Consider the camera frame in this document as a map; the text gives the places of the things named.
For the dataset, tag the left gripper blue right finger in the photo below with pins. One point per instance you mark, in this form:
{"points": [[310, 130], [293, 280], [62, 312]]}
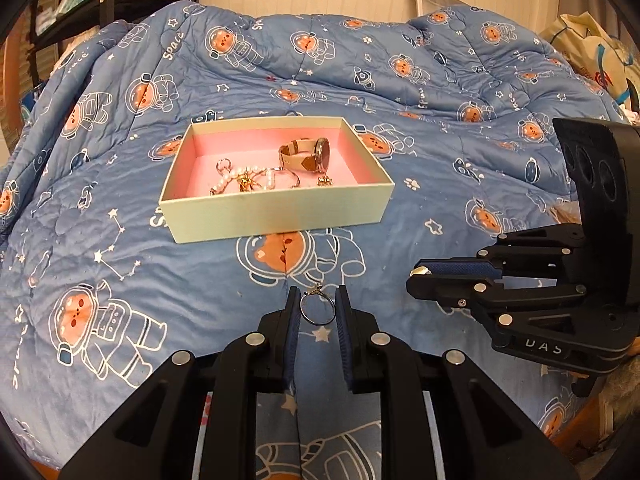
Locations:
{"points": [[348, 341]]}

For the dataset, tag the silver bangle with heart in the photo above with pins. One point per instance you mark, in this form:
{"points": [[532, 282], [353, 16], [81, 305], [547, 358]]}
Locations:
{"points": [[282, 178]]}

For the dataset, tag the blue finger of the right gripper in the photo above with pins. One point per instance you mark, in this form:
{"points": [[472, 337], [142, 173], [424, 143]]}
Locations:
{"points": [[456, 291], [457, 266]]}

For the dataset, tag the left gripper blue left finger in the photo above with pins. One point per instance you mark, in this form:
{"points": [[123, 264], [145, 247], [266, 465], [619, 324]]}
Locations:
{"points": [[290, 320]]}

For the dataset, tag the cream patterned tote bag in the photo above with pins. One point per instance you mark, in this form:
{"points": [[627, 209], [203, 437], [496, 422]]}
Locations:
{"points": [[599, 57]]}

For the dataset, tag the pale green pink-lined box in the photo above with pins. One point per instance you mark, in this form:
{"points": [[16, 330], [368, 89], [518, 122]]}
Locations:
{"points": [[265, 175]]}

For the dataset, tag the rose gold wristwatch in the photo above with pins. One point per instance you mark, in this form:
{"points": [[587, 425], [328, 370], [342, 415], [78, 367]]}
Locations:
{"points": [[310, 155]]}

